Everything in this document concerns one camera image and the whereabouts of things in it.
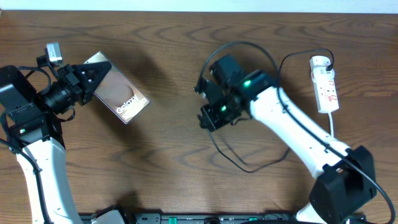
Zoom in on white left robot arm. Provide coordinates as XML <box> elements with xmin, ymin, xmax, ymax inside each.
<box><xmin>1</xmin><ymin>62</ymin><xmax>112</xmax><ymax>223</ymax></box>

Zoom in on white power strip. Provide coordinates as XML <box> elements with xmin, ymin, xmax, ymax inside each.
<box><xmin>310</xmin><ymin>71</ymin><xmax>339</xmax><ymax>114</ymax></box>

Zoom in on black USB charging cable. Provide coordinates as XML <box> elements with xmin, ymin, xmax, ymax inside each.
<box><xmin>205</xmin><ymin>48</ymin><xmax>335</xmax><ymax>174</ymax></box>

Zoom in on white power strip cord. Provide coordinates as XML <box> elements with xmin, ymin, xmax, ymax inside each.
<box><xmin>328</xmin><ymin>111</ymin><xmax>335</xmax><ymax>138</ymax></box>

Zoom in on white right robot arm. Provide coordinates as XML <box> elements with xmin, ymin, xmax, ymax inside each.
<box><xmin>195</xmin><ymin>70</ymin><xmax>376</xmax><ymax>223</ymax></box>

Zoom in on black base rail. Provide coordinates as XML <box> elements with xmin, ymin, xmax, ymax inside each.
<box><xmin>80</xmin><ymin>210</ymin><xmax>299</xmax><ymax>224</ymax></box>

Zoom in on white USB charger adapter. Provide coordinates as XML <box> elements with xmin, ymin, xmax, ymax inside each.
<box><xmin>310</xmin><ymin>55</ymin><xmax>335</xmax><ymax>78</ymax></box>

